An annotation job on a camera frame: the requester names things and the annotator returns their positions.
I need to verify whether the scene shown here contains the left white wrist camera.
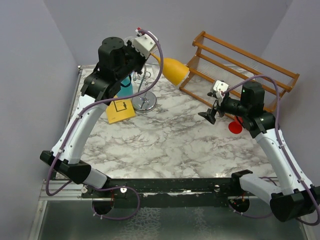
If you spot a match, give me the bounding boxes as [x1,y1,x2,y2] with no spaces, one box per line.
[131,27,158,59]

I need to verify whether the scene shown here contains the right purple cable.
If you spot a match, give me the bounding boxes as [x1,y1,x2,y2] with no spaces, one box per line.
[222,74,320,226]

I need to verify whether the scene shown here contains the purple cable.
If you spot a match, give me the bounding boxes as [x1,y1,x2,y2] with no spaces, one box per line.
[222,74,320,226]
[46,29,164,221]

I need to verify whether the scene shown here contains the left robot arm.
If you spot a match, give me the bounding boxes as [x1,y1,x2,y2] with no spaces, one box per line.
[40,35,155,198]

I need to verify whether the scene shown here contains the blue plastic wine glass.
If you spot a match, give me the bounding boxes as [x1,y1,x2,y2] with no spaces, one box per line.
[116,75,133,98]

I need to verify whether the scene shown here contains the wooden shelf rack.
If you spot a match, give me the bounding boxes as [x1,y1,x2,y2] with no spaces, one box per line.
[179,31,300,112]

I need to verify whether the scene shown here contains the clear wine glass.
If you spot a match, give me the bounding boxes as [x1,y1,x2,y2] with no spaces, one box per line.
[123,36,135,46]

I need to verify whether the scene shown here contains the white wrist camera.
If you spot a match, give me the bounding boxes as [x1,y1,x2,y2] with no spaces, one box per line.
[211,80,229,105]
[131,27,158,59]

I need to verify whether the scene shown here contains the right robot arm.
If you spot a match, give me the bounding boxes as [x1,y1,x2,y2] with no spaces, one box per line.
[199,80,320,222]

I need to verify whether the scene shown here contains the red plastic wine glass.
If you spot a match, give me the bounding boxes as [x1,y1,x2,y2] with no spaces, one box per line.
[228,116,243,134]

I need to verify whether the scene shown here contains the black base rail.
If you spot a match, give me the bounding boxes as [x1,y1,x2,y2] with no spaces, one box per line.
[81,177,252,208]

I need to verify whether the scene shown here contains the yellow plastic wine glass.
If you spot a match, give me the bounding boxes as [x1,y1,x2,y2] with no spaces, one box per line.
[162,57,190,86]

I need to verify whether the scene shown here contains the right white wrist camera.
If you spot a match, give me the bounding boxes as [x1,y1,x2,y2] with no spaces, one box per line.
[211,80,229,105]

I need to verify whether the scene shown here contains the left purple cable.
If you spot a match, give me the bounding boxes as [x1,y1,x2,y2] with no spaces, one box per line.
[46,29,164,221]

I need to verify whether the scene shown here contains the yellow book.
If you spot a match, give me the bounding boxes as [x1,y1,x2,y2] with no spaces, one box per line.
[105,99,136,124]

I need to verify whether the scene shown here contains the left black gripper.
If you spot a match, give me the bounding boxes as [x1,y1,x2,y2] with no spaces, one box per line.
[116,39,151,82]

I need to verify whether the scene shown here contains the chrome wine glass rack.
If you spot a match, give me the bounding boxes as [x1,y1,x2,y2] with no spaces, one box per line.
[131,65,157,113]

